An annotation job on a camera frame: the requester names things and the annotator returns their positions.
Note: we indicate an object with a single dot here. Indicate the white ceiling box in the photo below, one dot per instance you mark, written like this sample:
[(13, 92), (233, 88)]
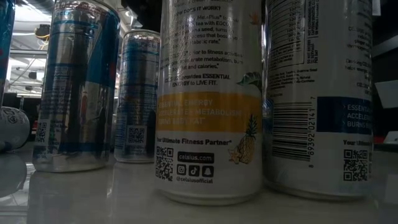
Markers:
[(376, 7)]

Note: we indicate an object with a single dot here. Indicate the white Celsius can blue band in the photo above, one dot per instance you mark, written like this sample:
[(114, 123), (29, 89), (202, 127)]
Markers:
[(320, 77)]

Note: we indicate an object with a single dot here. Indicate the white Celsius can pineapple print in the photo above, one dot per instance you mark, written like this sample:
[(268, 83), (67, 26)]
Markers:
[(208, 124)]

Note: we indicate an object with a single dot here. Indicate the silver blue Red Bull can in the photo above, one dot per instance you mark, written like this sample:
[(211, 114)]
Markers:
[(77, 93), (4, 31), (136, 93)]

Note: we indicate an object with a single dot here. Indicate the tall silver Red Bull can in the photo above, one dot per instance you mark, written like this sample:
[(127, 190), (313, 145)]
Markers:
[(12, 127)]

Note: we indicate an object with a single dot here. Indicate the small white box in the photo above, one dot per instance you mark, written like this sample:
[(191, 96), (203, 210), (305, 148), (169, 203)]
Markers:
[(391, 137)]

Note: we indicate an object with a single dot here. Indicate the white paper sheet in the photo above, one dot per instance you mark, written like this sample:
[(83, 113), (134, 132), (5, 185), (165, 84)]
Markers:
[(387, 93)]

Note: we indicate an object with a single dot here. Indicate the red strip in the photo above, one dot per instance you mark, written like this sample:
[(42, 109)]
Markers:
[(377, 140)]

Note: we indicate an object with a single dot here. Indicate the grey metal rack beams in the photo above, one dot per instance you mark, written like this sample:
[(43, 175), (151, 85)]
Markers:
[(25, 53)]

